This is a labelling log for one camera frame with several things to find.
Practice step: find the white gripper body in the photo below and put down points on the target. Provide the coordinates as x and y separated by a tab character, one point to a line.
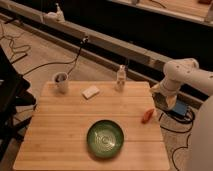
163	98

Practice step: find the green ceramic bowl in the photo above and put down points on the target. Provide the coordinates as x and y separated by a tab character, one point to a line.
105	139

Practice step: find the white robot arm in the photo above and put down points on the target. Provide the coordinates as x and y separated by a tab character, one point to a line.
185	79

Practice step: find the blue power box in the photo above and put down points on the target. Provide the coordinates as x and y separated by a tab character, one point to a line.
180	109

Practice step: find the orange carrot toy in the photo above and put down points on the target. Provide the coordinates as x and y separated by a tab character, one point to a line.
147	115

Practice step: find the small clear bottle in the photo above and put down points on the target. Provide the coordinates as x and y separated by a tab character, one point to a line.
121	78

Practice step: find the white mug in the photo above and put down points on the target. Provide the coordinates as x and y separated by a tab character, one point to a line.
60	79

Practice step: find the black chair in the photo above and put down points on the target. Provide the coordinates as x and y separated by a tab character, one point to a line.
13	93

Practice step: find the grey metal rail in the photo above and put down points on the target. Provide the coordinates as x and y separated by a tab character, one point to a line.
147	37

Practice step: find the white device on rail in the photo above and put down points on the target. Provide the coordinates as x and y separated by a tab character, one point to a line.
58	15

